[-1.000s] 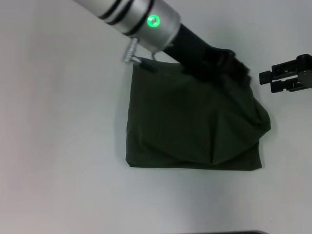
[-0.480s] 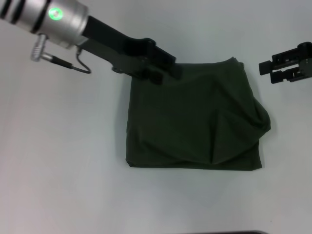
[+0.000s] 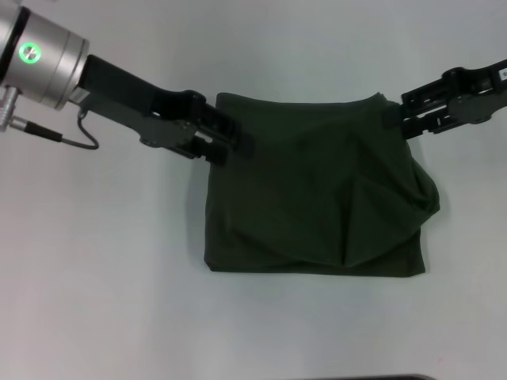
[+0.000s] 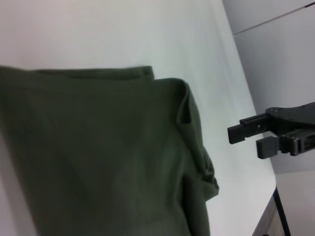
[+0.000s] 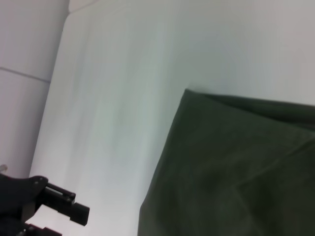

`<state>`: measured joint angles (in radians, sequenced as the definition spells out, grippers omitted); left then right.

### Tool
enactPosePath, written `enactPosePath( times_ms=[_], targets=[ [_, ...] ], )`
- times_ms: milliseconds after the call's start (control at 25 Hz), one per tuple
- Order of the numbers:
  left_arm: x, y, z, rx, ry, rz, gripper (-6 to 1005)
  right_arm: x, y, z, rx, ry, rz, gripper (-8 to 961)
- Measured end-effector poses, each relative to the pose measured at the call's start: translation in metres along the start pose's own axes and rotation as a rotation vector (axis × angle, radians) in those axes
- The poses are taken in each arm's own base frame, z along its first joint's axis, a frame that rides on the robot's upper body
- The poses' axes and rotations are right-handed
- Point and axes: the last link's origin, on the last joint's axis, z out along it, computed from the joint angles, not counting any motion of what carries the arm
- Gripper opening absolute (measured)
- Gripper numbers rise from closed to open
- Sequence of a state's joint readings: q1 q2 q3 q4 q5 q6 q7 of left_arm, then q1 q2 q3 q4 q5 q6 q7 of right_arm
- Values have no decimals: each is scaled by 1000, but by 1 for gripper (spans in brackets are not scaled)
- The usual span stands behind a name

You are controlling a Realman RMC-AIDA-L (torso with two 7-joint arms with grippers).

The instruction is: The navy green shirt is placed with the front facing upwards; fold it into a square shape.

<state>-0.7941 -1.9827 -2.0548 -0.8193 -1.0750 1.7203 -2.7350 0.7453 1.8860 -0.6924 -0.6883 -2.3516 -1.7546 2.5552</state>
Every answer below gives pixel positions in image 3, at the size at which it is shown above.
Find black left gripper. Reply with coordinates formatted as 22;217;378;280
75;53;255;167

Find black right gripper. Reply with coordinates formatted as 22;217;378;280
381;58;507;140

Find dark green FREE t-shirt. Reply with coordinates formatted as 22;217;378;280
204;90;440;278

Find gripper cable with metal plug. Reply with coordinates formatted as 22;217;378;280
0;86;100;150

